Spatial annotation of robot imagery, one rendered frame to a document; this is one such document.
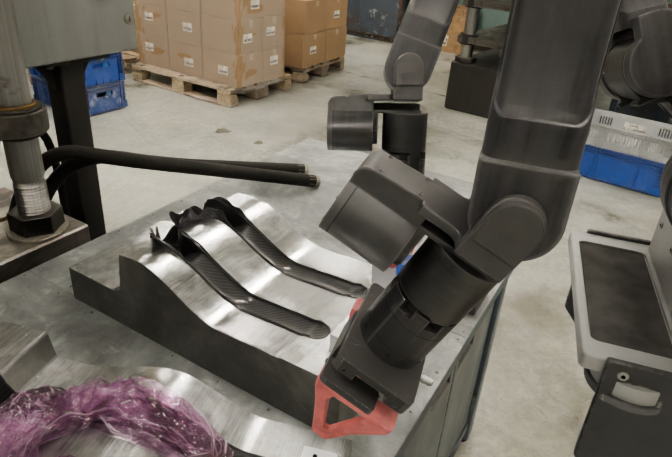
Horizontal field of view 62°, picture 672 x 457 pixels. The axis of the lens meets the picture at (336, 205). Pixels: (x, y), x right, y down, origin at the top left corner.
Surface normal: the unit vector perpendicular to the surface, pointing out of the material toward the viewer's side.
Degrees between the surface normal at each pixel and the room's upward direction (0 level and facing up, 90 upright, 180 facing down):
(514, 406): 0
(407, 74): 72
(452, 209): 27
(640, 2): 61
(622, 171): 91
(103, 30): 90
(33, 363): 80
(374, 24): 90
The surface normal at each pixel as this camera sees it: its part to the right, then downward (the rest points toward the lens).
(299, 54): -0.50, 0.36
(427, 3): -0.04, -0.04
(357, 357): 0.48, -0.71
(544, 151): -0.26, 0.41
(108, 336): 0.07, -0.89
